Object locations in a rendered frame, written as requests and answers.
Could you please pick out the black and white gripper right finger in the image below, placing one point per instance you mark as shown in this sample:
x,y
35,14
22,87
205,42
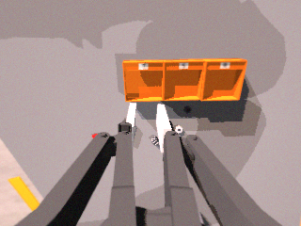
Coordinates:
x,y
229,202

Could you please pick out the dark grey hex nut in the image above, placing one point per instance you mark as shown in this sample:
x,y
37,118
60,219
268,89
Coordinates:
x,y
187,109

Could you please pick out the orange rack of bins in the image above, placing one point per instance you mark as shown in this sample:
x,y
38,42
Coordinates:
x,y
183,79

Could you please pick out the white hex nut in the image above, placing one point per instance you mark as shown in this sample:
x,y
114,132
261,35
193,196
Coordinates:
x,y
178,128

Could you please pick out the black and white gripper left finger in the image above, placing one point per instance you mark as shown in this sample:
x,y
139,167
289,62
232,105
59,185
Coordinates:
x,y
67,200

